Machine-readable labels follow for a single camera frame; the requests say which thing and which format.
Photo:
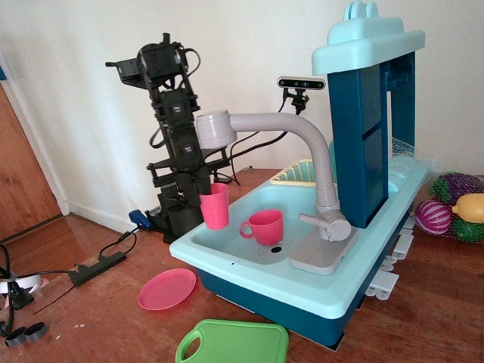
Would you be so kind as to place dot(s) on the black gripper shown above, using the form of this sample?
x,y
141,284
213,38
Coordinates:
x,y
188,166

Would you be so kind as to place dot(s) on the pink plastic tumbler cup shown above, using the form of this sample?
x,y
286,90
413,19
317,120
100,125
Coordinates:
x,y
214,207

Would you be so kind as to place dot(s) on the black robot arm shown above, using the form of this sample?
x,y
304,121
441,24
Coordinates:
x,y
162,70

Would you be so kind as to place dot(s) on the blue toy kitchen sink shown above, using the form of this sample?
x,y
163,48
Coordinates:
x,y
369,62

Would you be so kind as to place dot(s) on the blue clamp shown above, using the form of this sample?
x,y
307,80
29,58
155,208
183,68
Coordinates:
x,y
140,219

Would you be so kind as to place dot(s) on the yellow dish rack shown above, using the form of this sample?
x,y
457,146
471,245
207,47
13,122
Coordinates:
x,y
300,174

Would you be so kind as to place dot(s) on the pink plastic plate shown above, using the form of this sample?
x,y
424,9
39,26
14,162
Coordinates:
x,y
167,289

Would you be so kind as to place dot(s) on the black power strip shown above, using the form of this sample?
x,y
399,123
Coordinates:
x,y
84,273

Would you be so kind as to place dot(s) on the grey toy faucet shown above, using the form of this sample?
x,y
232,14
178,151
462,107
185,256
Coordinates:
x,y
332,236

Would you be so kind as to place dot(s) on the green cutting board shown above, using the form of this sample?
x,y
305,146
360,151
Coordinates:
x,y
214,340

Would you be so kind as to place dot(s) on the wooden door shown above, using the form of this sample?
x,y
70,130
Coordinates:
x,y
27,200

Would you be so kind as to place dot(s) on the black tape roll right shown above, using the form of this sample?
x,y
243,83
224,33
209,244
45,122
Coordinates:
x,y
36,331

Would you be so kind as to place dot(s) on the black tape roll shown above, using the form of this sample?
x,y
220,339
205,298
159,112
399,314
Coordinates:
x,y
36,331
16,337

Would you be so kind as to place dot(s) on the black tape roll left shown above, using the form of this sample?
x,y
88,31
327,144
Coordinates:
x,y
16,337

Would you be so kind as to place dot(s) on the purple toy vegetable in net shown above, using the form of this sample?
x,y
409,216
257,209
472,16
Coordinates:
x,y
433,217

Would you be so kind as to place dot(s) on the yellow toy lemon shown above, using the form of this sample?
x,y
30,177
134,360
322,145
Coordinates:
x,y
470,207

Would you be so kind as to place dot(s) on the pink mug with handle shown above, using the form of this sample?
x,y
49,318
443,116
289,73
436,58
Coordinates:
x,y
266,227

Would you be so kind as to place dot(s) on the depth camera on mount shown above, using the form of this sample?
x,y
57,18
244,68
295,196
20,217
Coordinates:
x,y
295,88

